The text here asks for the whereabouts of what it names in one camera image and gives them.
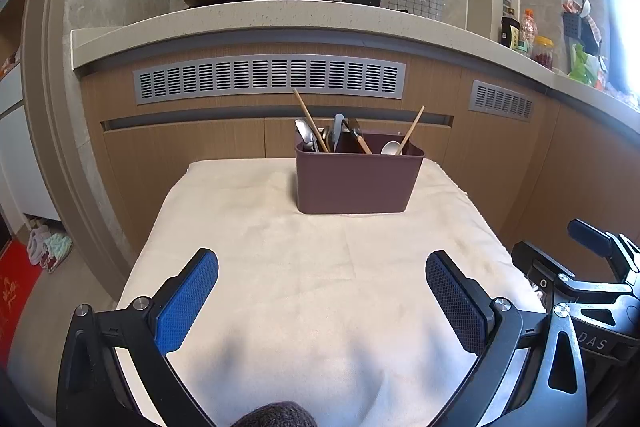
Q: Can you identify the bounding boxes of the white woven cloth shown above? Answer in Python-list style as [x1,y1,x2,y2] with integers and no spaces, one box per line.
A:
[115,158,538,427]

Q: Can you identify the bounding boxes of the person's left hand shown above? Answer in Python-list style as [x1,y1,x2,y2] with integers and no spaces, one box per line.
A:
[232,401,318,427]

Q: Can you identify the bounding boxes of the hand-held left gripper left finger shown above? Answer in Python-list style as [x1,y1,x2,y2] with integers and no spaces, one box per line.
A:
[56,248,220,427]

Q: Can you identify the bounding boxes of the plain metal spoon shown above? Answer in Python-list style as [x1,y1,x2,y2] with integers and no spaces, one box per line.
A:
[295,119,321,154]

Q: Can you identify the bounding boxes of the long grey vent grille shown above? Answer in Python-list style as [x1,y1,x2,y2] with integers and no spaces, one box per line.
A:
[132,55,407,104]

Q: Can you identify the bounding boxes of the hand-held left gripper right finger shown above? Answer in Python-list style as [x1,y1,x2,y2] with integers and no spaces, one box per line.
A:
[425,249,588,427]

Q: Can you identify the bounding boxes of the red floor mat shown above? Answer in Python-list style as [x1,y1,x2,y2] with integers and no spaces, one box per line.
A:
[0,241,45,360]

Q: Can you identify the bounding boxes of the short grey vent grille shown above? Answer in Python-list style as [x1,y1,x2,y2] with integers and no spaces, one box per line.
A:
[469,79,535,122]

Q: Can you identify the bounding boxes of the white cupboard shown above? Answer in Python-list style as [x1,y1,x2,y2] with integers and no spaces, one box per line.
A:
[0,0,62,228]

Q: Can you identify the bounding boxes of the green snack packets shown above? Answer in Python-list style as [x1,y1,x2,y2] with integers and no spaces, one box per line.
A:
[569,43,610,88]

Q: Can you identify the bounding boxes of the jar with yellow lid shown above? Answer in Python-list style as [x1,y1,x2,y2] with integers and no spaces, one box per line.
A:
[531,36,556,70]

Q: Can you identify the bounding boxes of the white slipper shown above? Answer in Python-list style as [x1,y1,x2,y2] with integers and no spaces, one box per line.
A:
[27,227,51,265]

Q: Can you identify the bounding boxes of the grey utensil handle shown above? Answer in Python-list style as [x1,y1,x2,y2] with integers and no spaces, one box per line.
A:
[332,113,347,152]

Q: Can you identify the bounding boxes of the purple utensil holder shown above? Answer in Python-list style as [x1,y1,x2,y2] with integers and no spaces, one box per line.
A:
[294,132,426,214]

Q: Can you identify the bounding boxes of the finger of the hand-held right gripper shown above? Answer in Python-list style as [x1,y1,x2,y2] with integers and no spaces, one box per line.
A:
[511,241,631,308]
[568,218,640,280]

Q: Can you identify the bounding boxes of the dark sauce bottle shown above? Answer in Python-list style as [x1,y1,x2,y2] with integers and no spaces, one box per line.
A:
[501,8,522,49]

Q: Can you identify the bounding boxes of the black wall rack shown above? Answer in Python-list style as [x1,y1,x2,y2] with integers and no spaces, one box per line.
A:
[562,0,604,56]

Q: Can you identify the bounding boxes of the light stone kitchen countertop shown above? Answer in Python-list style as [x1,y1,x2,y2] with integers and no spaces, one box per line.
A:
[71,0,640,118]

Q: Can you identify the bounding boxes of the wooden chopstick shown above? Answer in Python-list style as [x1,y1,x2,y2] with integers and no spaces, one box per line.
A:
[292,89,330,154]
[397,106,426,155]

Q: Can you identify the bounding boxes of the green slipper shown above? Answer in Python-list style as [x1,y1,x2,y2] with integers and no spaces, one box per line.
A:
[45,232,73,273]

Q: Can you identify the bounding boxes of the clear bottle orange cap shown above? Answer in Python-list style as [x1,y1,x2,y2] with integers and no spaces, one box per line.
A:
[519,8,538,54]

